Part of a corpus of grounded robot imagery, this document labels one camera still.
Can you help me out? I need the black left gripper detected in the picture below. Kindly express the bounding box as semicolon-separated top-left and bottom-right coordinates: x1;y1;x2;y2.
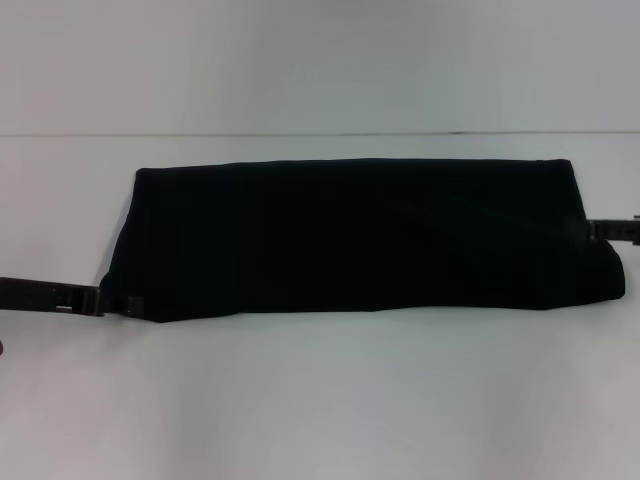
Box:
0;275;145;319

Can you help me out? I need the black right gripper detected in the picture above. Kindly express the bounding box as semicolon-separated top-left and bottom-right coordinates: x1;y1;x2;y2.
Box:
573;215;640;247

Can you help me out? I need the black t-shirt with white print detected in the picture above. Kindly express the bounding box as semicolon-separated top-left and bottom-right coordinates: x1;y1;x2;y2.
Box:
99;157;629;324

